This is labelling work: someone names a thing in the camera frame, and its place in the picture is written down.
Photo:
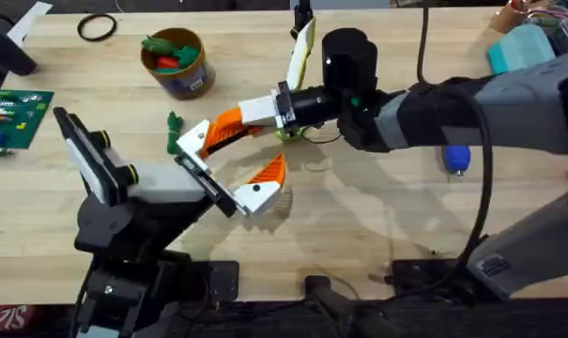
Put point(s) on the right wrist flat plate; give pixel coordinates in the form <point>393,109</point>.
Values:
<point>301,56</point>

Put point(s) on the heap of colourful items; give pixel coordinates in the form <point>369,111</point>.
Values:
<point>560,19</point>

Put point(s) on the green board with blocks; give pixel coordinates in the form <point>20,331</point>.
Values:
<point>16,117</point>

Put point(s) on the teal box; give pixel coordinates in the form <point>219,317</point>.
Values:
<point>520,49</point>

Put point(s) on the brown tape roll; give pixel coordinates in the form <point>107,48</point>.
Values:
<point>504,19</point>

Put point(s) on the red printed box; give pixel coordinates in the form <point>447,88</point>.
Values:
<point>6,318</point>

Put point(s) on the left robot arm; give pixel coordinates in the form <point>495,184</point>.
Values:
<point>124,296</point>

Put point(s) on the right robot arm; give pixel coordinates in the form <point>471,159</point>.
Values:
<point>523,103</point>

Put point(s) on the orange ribbed wedge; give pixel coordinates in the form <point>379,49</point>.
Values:
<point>206,149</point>

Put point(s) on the brown tub with toys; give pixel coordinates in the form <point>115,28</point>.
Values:
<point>180,70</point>

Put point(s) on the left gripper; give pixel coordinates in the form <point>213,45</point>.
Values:
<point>166,183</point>

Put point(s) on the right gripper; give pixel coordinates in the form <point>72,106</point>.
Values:
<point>349,61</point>

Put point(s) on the black stand pole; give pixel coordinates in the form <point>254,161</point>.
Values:
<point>326,300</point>

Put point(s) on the green vegetable toy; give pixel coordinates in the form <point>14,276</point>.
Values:
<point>174,136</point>

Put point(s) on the green disc with holes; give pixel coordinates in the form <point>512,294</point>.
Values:
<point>288,135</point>

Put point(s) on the blue electric screwdriver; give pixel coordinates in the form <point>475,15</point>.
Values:
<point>455,158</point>

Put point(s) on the black rail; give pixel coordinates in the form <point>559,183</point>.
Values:
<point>452,321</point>

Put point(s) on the white paper sheet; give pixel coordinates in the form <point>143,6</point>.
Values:
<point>27,21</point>

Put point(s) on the black box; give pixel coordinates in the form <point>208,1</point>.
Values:
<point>9,56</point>

